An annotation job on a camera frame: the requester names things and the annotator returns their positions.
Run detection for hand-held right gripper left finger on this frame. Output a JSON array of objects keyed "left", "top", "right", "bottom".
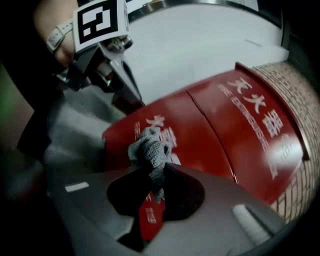
[{"left": 46, "top": 164, "right": 153, "bottom": 256}]

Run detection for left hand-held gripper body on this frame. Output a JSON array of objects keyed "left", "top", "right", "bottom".
[{"left": 56, "top": 0, "right": 134, "bottom": 94}]

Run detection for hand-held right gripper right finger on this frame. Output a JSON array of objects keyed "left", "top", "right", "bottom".
[{"left": 139, "top": 161, "right": 288, "bottom": 256}]

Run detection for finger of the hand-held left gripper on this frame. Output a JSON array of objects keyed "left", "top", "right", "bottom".
[{"left": 109, "top": 55, "right": 146, "bottom": 115}]

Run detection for grey knitted cloth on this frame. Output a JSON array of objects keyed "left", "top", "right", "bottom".
[{"left": 127, "top": 126, "right": 174, "bottom": 204}]

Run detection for red fire extinguisher box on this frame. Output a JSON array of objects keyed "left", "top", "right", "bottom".
[{"left": 101, "top": 61, "right": 311, "bottom": 241}]

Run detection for person's left forearm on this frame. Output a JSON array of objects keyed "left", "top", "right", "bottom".
[{"left": 33, "top": 0, "right": 79, "bottom": 44}]

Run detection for person's left hand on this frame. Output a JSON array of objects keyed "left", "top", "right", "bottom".
[{"left": 55, "top": 40, "right": 76, "bottom": 68}]

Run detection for white left wrist strap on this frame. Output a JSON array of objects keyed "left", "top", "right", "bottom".
[{"left": 46, "top": 18, "right": 76, "bottom": 55}]

